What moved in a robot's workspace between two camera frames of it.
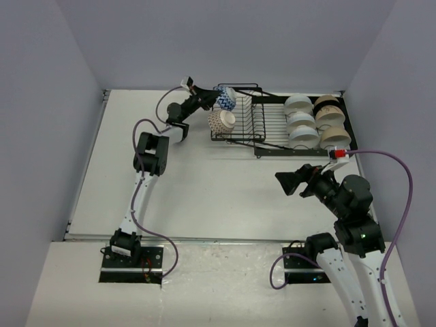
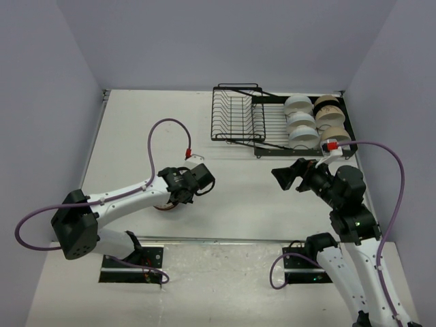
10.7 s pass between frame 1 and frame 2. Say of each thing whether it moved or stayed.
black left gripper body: moved
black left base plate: stayed
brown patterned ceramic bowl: moved
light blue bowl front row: stayed
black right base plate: stayed
